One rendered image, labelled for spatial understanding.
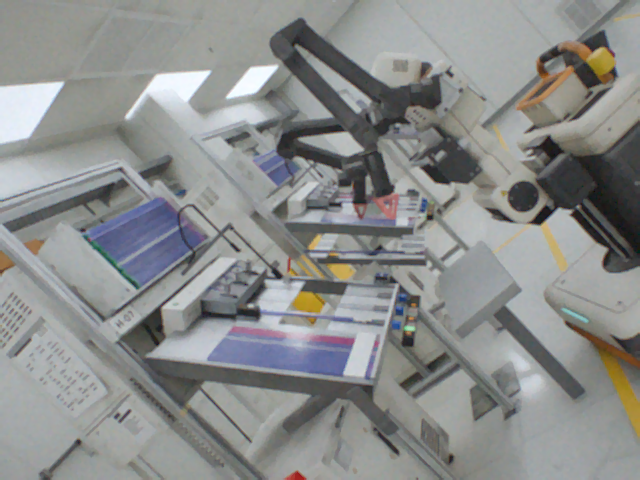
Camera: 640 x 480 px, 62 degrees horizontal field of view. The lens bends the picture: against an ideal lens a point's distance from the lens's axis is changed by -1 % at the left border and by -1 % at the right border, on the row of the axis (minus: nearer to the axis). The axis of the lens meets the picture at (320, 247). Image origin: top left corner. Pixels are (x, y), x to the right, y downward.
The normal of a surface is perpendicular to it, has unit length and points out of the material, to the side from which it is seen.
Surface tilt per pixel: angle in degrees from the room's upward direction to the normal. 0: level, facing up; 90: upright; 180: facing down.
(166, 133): 90
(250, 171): 90
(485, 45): 90
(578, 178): 90
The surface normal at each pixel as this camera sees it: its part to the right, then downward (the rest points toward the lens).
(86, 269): -0.24, 0.33
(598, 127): 0.00, 0.11
